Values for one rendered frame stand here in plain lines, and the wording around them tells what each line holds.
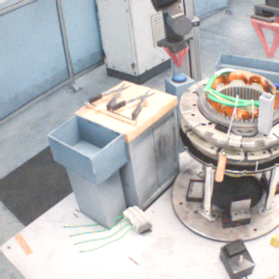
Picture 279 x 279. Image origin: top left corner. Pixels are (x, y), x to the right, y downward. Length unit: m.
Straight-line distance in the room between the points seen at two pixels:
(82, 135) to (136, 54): 2.23
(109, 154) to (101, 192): 0.12
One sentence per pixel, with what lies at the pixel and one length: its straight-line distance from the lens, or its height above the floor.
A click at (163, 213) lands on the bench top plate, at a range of 1.05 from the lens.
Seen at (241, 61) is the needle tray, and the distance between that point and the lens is 1.25.
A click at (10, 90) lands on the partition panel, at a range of 3.05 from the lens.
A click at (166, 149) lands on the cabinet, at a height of 0.92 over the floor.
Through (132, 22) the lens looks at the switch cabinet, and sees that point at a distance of 3.07.
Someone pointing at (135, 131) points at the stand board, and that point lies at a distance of 0.88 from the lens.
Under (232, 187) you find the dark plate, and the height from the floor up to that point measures 0.78.
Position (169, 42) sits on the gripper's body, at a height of 1.17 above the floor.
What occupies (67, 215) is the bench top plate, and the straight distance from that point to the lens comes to 1.10.
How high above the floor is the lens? 1.56
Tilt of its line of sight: 36 degrees down
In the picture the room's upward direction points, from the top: 8 degrees counter-clockwise
